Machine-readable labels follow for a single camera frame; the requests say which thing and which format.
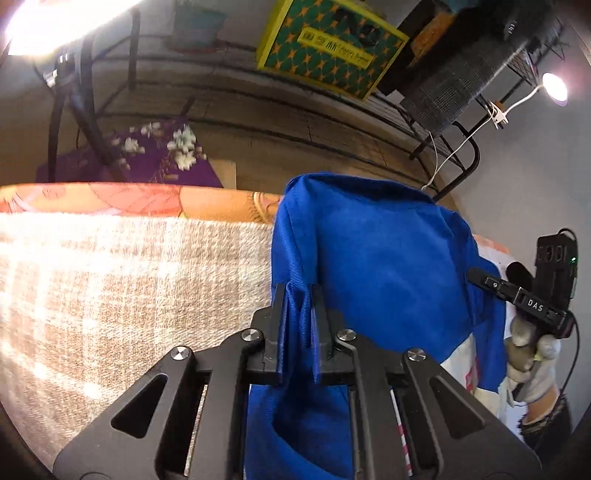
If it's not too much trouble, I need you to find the right hand in white glove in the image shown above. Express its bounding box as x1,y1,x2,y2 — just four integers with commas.
505,315,561,404

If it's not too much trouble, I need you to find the black metal clothes rack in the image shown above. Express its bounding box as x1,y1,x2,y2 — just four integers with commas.
45,8,567,204

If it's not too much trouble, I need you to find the grey plaid hanging coat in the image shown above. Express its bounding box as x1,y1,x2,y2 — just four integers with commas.
399,1,555,136

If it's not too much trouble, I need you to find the purple floral cloth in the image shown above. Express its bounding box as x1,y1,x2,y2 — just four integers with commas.
55,118,222,188

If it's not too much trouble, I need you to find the orange patterned bed sheet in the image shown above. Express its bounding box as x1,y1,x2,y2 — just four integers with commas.
0,182,512,256

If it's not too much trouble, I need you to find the small green plant pot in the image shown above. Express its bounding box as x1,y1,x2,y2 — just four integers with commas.
169,1,226,51

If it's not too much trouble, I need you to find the yellow green patterned box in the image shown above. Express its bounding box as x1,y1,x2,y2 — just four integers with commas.
256,0,409,100

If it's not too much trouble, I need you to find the black camera box with cable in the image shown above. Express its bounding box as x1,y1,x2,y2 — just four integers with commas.
505,228,578,320

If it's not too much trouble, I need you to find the pink plaid bed blanket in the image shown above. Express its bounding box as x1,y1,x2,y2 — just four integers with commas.
1,213,273,466

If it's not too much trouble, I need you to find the white clip desk lamp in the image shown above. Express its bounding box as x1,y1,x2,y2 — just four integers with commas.
421,72,569,191

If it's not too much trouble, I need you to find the grey and blue work jacket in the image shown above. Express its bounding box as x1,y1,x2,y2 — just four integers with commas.
245,173,507,479

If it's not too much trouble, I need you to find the white ring light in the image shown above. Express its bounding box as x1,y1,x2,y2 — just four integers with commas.
5,0,140,58

